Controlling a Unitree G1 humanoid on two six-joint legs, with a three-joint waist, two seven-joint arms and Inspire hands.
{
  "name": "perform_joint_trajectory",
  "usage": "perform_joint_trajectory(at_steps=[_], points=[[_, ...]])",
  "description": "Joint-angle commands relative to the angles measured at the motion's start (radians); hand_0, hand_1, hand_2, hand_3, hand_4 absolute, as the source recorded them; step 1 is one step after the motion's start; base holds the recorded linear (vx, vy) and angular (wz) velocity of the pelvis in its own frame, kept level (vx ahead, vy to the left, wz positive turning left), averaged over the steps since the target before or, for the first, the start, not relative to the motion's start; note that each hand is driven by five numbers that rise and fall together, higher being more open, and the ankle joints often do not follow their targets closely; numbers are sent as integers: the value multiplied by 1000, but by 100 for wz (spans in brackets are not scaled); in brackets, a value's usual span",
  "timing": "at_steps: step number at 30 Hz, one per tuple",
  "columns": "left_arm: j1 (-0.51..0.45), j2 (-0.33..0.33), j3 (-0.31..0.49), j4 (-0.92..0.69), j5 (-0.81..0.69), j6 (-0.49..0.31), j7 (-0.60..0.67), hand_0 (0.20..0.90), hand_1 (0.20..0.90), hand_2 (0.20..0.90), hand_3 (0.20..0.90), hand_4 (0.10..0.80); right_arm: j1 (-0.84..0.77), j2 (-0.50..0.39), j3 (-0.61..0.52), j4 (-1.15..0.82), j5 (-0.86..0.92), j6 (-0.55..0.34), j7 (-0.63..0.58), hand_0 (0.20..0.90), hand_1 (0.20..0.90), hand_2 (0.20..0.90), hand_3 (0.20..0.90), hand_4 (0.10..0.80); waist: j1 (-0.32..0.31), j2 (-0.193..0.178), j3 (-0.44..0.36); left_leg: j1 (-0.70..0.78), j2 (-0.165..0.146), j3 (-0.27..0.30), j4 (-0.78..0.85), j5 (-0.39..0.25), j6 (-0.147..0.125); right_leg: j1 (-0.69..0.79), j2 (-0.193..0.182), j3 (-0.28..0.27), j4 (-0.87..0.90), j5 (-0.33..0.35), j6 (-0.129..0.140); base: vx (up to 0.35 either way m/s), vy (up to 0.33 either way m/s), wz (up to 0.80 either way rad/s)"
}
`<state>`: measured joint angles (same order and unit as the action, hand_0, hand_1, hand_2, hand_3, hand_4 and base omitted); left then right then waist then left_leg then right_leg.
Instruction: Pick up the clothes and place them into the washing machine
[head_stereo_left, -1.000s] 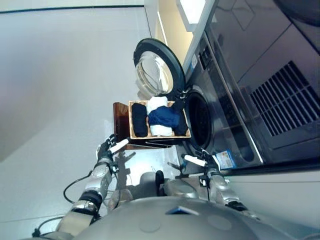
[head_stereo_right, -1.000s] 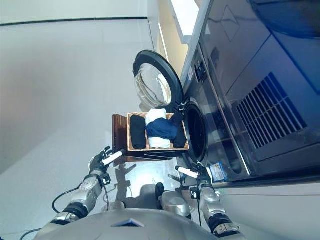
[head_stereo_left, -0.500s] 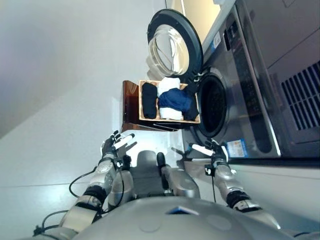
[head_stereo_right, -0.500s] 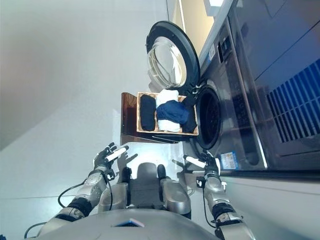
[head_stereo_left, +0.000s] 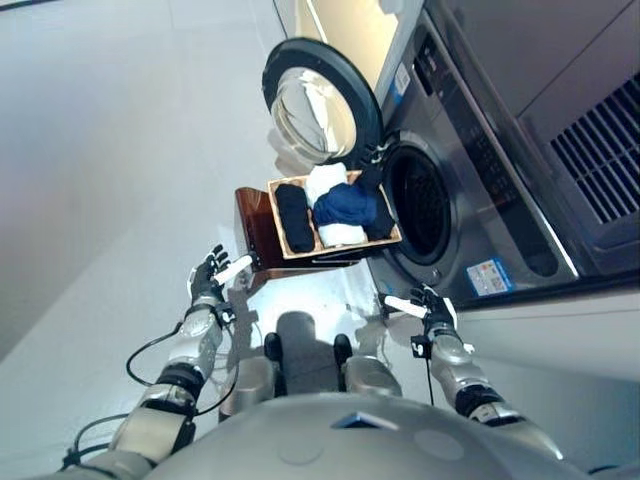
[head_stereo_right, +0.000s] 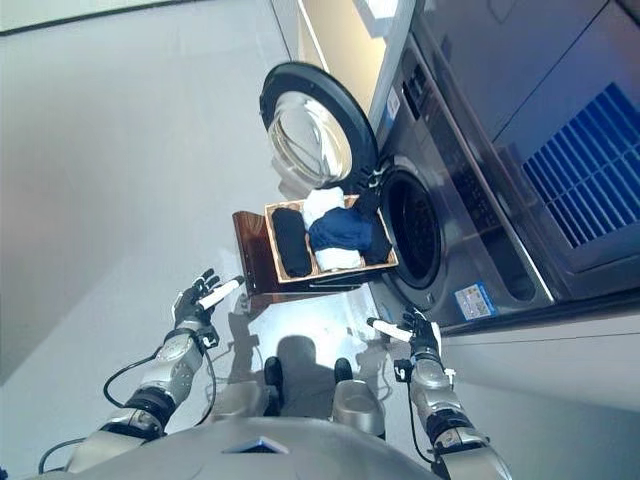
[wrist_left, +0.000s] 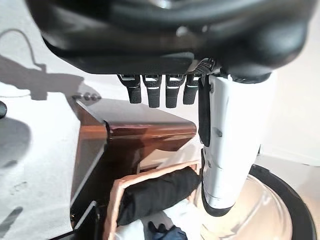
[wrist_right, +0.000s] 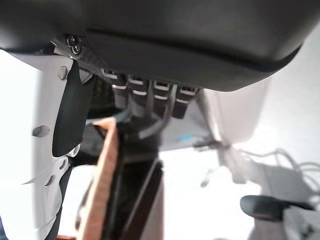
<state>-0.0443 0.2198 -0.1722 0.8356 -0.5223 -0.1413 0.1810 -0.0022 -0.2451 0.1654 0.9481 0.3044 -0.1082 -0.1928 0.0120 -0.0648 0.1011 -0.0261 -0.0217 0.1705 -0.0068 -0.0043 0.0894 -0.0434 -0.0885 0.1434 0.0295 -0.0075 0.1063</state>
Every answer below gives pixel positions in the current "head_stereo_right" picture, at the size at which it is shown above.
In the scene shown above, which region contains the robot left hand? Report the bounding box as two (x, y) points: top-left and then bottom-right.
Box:
(172, 268), (245, 329)

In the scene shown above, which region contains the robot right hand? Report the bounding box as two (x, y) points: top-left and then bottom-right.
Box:
(366, 307), (443, 355)

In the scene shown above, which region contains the navy blue garment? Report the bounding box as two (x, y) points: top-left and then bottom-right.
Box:
(307, 207), (374, 254)

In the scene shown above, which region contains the white garment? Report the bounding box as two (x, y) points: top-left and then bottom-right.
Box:
(303, 187), (364, 271)

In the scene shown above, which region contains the blue white info sticker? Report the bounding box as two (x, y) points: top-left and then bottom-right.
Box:
(454, 284), (494, 319)

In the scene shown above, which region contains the robot right leg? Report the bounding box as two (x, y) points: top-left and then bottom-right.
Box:
(329, 357), (386, 441)

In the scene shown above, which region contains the wicker laundry basket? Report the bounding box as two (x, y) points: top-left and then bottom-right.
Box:
(263, 193), (400, 285)

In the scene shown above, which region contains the crumpled black garment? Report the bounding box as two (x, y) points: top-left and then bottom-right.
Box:
(355, 192), (395, 265)

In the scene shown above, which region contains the rolled black garment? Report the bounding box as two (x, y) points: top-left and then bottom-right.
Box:
(271, 207), (314, 278)

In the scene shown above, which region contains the grey robot torso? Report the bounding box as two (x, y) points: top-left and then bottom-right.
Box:
(19, 417), (451, 480)

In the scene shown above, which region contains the round glass washer door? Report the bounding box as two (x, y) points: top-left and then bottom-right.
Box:
(258, 60), (381, 189)

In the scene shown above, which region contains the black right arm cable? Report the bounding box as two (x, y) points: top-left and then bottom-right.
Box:
(407, 379), (436, 464)

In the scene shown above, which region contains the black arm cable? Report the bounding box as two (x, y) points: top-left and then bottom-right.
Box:
(37, 342), (219, 476)
(407, 379), (436, 464)

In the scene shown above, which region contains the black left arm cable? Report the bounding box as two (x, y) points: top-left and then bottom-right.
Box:
(37, 342), (219, 476)

